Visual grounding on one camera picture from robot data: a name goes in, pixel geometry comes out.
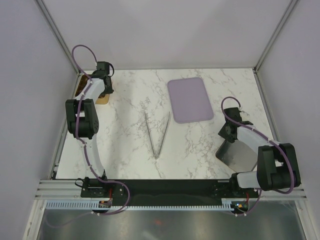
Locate steel slotted tongs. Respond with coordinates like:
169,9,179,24
144,111,171,160

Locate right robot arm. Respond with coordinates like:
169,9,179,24
215,107,301,198

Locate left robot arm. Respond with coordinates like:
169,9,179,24
65,61,114,181

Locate gold chocolate box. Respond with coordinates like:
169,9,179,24
74,74,110,105

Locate steel tray lid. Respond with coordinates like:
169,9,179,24
215,140,258,173

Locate lilac plastic tray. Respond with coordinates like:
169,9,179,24
167,77,214,124

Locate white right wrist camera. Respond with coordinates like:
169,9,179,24
238,106,250,116

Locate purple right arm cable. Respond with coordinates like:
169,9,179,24
221,96,301,195

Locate left aluminium corner post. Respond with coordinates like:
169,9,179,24
34,0,80,76

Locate aluminium corner post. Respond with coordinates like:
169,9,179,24
252,0,300,73
34,0,80,76

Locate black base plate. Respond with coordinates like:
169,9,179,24
80,177,258,206

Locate aluminium frame rail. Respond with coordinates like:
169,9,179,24
34,178,86,200

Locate white slotted cable duct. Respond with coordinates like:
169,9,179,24
45,200,234,211

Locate right aluminium corner post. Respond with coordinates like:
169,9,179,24
252,0,300,73

